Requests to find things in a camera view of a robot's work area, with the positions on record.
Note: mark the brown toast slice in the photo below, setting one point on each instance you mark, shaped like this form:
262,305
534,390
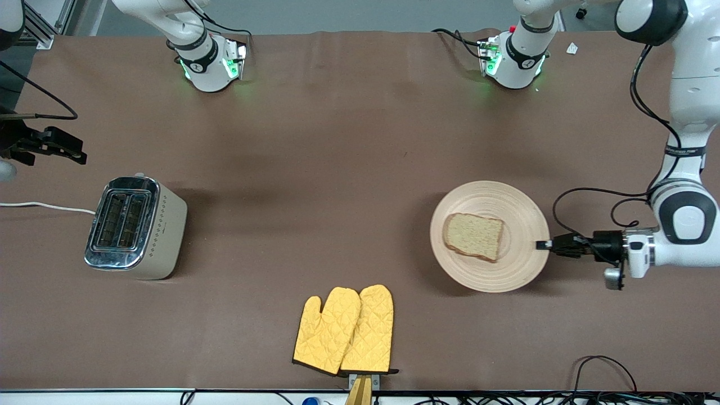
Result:
473,236

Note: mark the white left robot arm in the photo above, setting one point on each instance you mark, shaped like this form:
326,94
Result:
692,95

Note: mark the brown table cover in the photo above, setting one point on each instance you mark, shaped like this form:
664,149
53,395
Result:
337,140

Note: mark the round wooden plate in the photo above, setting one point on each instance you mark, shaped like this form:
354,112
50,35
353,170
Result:
489,197

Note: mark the white paper scrap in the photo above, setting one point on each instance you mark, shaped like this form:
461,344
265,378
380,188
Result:
572,49

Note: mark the wooden mitt hanger peg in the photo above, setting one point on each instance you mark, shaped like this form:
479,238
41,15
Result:
360,394

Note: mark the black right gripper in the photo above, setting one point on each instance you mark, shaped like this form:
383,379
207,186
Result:
11,140

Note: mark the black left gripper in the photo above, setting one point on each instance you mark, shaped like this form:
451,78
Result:
606,243

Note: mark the beige chrome toaster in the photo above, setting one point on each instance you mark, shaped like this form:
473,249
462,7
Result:
163,236

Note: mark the aluminium frame profile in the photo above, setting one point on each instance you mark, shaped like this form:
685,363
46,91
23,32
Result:
45,31

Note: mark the black caster wheel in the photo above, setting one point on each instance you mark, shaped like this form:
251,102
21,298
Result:
581,13

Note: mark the yellow quilted oven mitt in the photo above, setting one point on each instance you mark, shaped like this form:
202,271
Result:
372,332
326,332

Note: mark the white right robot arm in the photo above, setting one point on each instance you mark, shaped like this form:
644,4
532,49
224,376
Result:
208,67

